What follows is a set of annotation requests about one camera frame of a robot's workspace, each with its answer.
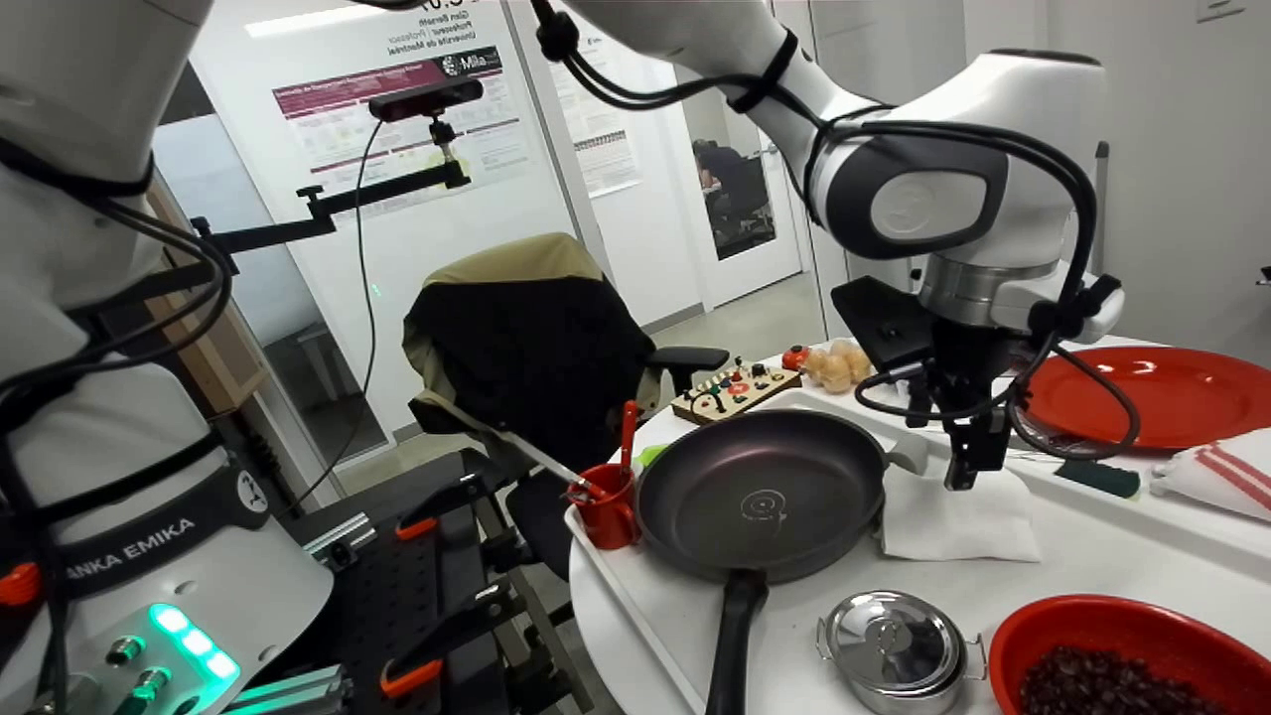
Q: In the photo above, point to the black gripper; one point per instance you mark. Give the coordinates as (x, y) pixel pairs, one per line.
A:
(965, 375)

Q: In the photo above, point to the white towel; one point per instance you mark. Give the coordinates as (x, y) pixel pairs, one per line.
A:
(929, 522)

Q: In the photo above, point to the black frying pan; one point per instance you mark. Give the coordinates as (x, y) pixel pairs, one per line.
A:
(757, 501)

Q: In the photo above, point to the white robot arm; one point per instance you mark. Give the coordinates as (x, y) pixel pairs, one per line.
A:
(84, 80)

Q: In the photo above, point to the dark green sponge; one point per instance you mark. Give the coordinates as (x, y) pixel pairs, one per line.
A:
(1101, 478)

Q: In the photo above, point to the large red plate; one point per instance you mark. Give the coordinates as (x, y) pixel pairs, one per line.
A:
(1180, 396)

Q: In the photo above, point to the beige bread rolls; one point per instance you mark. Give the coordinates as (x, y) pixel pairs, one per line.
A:
(839, 368)

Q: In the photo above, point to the round steel lid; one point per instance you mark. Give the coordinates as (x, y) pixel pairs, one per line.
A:
(896, 654)

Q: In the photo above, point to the red bowl with beans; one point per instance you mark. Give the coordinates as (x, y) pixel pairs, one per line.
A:
(1122, 657)

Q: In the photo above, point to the wooden toy board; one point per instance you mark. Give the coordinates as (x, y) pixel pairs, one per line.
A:
(732, 392)

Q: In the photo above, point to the red striped white cloth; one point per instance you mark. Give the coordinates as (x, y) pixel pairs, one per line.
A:
(1227, 474)

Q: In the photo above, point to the small red cup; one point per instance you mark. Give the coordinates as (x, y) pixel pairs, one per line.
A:
(603, 507)

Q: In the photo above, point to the black office chair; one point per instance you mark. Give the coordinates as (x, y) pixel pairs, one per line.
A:
(538, 355)

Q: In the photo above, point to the black camera on mount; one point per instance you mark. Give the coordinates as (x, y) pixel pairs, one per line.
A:
(434, 101)

